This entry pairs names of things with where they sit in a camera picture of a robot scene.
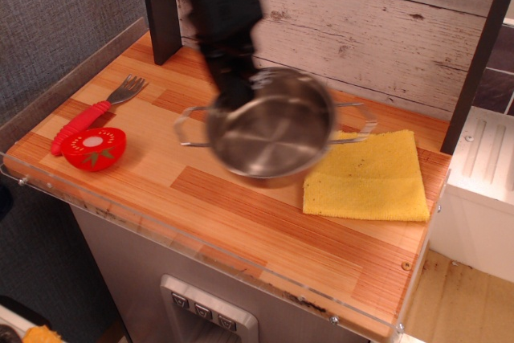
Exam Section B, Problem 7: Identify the yellow cloth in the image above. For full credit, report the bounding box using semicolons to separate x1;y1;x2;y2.
303;129;430;222

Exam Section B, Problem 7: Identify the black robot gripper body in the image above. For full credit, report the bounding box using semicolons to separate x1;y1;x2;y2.
189;0;263;66

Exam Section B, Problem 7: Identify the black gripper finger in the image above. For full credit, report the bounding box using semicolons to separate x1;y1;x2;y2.
206;57;240;111
236;61;274;106

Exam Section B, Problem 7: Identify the red toy tomato half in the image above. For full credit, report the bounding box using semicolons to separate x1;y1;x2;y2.
61;127;127;172

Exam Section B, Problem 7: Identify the dark right post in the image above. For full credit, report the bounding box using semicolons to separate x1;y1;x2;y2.
440;0;511;155

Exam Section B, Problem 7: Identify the clear acrylic edge guard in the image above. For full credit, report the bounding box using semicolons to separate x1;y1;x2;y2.
2;154;409;342

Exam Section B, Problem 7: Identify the stainless steel pot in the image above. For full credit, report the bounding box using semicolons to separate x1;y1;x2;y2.
174;67;377;188

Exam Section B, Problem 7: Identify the grey cabinet with dispenser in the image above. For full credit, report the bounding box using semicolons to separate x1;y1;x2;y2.
72;208;365;342

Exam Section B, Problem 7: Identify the yellow object at corner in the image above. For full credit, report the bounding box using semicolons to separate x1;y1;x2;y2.
22;325;63;343

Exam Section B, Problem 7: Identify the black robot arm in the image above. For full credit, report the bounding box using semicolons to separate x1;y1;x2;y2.
188;0;263;111

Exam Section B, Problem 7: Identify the red handled metal fork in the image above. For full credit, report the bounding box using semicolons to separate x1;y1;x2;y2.
50;75;145;156

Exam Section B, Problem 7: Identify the dark left post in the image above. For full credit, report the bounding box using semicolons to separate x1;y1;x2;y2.
145;0;182;65

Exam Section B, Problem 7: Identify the dark post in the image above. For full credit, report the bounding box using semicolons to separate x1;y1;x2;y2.
145;0;182;65
440;0;511;155

